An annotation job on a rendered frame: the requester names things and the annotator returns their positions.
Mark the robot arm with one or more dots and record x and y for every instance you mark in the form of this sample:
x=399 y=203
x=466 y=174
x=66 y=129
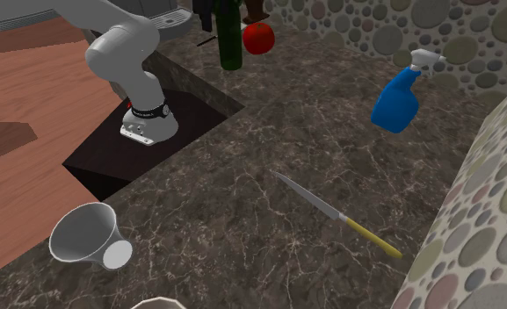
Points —
x=124 y=64

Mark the black robot stand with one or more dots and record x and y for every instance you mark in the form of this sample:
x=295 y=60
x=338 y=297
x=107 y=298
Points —
x=150 y=150

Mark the red tomato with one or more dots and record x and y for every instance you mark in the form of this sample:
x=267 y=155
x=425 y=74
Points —
x=258 y=38

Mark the dark green glass bottle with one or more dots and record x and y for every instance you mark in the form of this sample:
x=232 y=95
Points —
x=230 y=38

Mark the brown figure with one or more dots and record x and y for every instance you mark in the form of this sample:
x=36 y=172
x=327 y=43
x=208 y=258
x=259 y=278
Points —
x=255 y=10

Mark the black utensil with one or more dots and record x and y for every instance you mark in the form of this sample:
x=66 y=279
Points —
x=204 y=15

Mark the blue spray bottle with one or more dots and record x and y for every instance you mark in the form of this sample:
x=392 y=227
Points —
x=396 y=102

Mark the grey coffee machine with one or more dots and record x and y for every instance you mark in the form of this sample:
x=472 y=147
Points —
x=167 y=13

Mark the pale round bowl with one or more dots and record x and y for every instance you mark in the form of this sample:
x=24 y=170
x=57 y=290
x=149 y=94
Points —
x=158 y=303

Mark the white cup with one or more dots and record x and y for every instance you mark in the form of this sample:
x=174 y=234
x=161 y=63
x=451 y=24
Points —
x=86 y=237

